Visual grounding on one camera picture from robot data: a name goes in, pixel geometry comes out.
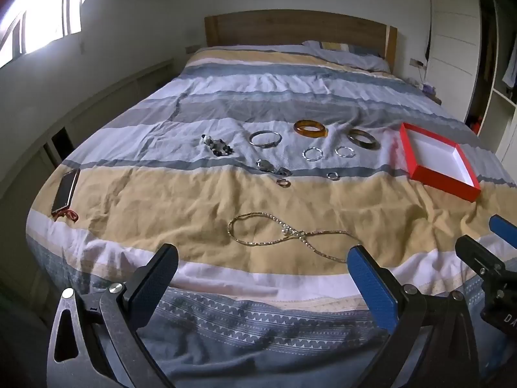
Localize red box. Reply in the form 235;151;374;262
399;122;482;203

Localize amber bangle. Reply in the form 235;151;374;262
293;119;329;139

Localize phone with red case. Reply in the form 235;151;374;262
51;168;81;222

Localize window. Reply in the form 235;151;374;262
0;0;109;69

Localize black and white bead bracelet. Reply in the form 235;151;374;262
201;133;234;157

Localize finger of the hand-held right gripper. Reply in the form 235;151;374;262
455;235;506;280
489;215;517;248

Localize dark green brown bangle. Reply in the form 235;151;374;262
348;128;381;150

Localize hanging clothes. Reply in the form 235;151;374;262
501;42;517;102

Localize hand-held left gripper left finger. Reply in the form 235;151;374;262
46;243;180;388

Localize silver bangle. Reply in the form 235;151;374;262
248;130;282;148

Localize striped pillow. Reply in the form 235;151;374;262
302;39;392;72

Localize white wardrobe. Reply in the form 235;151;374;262
426;0;517;155

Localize wooden headboard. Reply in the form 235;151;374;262
204;9;398;74

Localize bedside table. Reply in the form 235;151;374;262
404;76;443;106

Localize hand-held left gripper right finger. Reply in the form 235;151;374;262
346;244;480;388

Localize gold chain necklace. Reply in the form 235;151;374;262
227;211;360;265

